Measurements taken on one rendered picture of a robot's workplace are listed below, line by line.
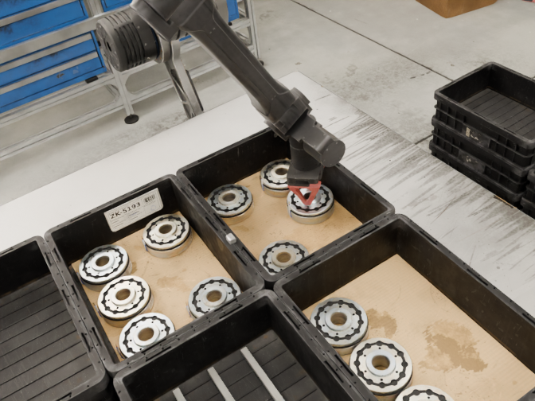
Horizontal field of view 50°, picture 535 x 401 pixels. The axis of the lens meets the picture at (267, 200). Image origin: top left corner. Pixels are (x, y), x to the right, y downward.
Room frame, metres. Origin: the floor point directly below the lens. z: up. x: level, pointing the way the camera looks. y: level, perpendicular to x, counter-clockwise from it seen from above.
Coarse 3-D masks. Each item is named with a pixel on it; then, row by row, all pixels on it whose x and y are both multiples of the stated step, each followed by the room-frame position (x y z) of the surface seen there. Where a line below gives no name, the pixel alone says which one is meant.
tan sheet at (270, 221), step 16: (256, 176) 1.05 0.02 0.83; (256, 192) 0.99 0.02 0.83; (256, 208) 0.94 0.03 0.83; (272, 208) 0.93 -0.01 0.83; (336, 208) 0.90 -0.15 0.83; (240, 224) 0.89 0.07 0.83; (256, 224) 0.88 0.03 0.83; (272, 224) 0.88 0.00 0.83; (288, 224) 0.87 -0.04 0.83; (304, 224) 0.86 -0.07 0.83; (320, 224) 0.86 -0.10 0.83; (336, 224) 0.85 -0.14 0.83; (352, 224) 0.84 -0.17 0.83; (256, 240) 0.84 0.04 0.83; (272, 240) 0.83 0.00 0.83; (304, 240) 0.82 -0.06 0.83; (320, 240) 0.81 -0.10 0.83; (256, 256) 0.79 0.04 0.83
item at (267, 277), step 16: (240, 144) 1.05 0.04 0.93; (208, 160) 1.01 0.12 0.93; (352, 176) 0.88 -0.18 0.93; (192, 192) 0.91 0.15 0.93; (368, 192) 0.83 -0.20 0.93; (208, 208) 0.85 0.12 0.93; (224, 224) 0.80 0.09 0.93; (368, 224) 0.74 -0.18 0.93; (240, 240) 0.75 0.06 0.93; (336, 240) 0.71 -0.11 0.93; (288, 272) 0.65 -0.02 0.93; (272, 288) 0.64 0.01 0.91
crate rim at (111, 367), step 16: (176, 176) 0.97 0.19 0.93; (128, 192) 0.94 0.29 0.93; (96, 208) 0.90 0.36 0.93; (64, 224) 0.87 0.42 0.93; (208, 224) 0.81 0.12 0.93; (48, 240) 0.83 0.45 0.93; (224, 240) 0.76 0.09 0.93; (240, 256) 0.71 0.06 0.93; (64, 272) 0.74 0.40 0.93; (256, 272) 0.66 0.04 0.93; (256, 288) 0.63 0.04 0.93; (80, 304) 0.65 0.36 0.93; (224, 304) 0.61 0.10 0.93; (208, 320) 0.58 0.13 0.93; (96, 336) 0.59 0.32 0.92; (176, 336) 0.56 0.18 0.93; (144, 352) 0.53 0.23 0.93; (112, 368) 0.51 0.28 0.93
